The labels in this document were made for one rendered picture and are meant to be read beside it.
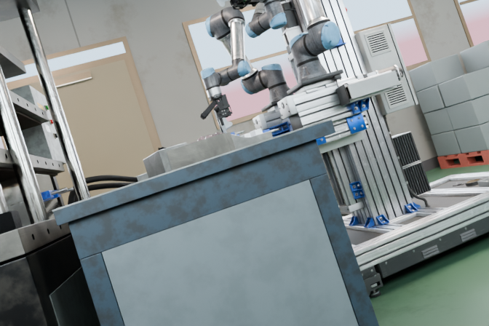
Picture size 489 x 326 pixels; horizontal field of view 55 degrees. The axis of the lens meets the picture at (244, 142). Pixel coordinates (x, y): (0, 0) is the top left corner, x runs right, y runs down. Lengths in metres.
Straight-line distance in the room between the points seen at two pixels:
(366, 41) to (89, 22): 3.13
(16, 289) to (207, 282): 0.42
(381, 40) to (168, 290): 1.93
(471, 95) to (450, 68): 0.56
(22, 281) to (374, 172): 1.88
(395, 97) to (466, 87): 2.34
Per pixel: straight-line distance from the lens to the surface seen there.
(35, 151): 2.53
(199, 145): 1.30
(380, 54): 2.67
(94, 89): 4.79
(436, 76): 5.26
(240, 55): 2.52
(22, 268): 1.18
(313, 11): 2.30
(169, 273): 1.16
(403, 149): 2.75
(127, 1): 5.12
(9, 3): 2.51
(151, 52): 4.94
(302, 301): 1.22
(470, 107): 4.97
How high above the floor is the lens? 0.77
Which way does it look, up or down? 2 degrees up
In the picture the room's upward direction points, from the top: 18 degrees counter-clockwise
